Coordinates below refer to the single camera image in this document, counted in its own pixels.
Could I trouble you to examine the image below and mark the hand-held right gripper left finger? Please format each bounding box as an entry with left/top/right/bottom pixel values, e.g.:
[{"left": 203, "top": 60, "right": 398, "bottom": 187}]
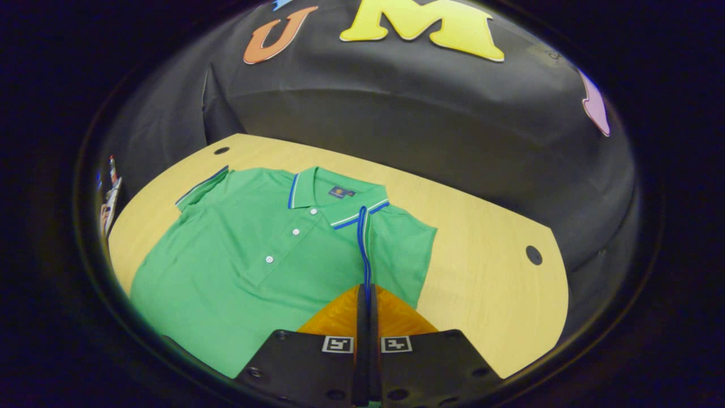
[{"left": 234, "top": 284, "right": 370, "bottom": 406}]

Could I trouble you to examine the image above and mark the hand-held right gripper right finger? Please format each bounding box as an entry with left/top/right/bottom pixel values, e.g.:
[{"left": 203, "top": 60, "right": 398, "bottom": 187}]
[{"left": 368, "top": 284, "right": 503, "bottom": 406}]

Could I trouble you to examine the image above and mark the black backdrop cloth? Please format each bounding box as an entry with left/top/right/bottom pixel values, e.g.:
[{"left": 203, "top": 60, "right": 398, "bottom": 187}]
[{"left": 93, "top": 0, "right": 641, "bottom": 341}]

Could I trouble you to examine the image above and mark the white device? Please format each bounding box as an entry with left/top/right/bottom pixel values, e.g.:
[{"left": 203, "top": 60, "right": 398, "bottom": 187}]
[{"left": 101, "top": 177, "right": 122, "bottom": 236}]

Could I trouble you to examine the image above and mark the green T-shirt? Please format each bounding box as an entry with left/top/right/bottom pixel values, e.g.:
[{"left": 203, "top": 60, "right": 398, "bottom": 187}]
[{"left": 129, "top": 165, "right": 438, "bottom": 379}]

